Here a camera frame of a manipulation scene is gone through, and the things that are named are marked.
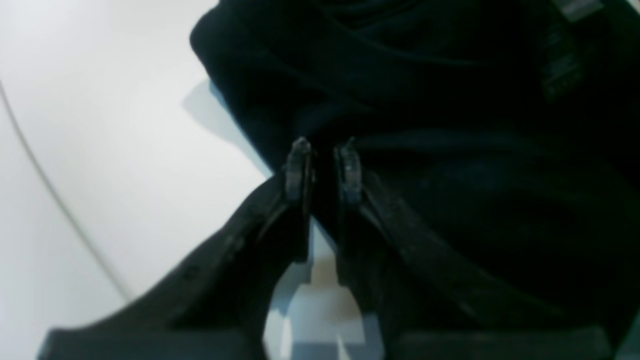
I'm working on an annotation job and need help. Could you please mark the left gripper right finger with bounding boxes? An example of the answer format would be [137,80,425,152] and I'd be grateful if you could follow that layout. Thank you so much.
[333,141,613,360]

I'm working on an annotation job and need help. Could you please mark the black t-shirt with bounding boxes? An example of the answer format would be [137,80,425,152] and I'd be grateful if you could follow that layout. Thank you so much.
[190,0,639,344]

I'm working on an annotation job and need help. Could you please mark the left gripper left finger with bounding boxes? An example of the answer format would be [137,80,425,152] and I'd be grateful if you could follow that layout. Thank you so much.
[38,137,314,360]

